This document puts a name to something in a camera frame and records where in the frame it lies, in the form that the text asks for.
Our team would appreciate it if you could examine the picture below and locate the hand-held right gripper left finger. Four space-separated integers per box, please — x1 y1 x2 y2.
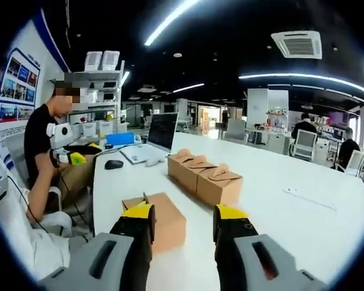
38 203 156 291

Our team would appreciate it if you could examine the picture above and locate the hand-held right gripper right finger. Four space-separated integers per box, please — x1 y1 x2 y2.
212 203 327 291

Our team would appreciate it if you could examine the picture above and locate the brown paper box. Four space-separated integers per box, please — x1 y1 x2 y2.
167 147 198 182
122 192 187 255
196 162 243 207
181 154 219 195

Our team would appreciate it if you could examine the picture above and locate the person's left hand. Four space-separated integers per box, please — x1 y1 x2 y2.
48 147 68 170

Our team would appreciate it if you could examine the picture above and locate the black computer mouse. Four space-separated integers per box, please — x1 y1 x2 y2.
104 159 124 170

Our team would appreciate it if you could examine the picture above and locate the blue plastic tray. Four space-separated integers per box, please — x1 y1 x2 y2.
105 132 137 147

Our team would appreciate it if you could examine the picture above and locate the white shelf rack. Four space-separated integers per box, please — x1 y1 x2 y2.
50 60 125 143

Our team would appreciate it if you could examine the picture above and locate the white lumpy object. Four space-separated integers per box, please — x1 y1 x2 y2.
144 154 167 168

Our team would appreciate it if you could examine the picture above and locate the stack of white trays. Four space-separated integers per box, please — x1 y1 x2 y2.
101 50 121 71
84 50 103 71

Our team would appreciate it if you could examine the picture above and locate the silver laptop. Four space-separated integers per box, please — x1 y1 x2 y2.
120 112 179 165

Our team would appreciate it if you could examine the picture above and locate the person's white clothing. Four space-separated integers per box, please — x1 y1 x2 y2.
0 169 72 281

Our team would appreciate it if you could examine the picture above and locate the short ceiling light strip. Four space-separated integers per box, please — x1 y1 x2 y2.
173 83 205 94

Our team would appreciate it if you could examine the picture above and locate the white office chair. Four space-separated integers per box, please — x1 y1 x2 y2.
336 150 364 176
292 129 318 161

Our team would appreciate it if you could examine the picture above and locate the grey office chair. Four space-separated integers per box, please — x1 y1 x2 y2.
224 118 246 143

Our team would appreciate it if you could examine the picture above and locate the colourful display shelf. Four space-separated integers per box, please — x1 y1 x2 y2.
265 109 289 131

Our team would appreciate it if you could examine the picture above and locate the long ceiling light strip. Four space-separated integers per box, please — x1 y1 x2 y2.
144 0 201 46

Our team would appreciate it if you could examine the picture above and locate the purple screen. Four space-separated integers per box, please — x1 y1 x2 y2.
328 111 346 125

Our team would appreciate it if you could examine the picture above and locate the curved ceiling light strip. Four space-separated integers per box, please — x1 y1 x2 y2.
238 72 364 98

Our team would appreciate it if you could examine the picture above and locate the ceiling air conditioner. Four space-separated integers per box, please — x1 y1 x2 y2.
271 30 323 60

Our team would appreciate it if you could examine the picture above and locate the wall poster board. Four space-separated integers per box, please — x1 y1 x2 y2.
0 47 43 158

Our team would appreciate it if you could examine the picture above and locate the black cable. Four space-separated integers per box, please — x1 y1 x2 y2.
5 172 90 243

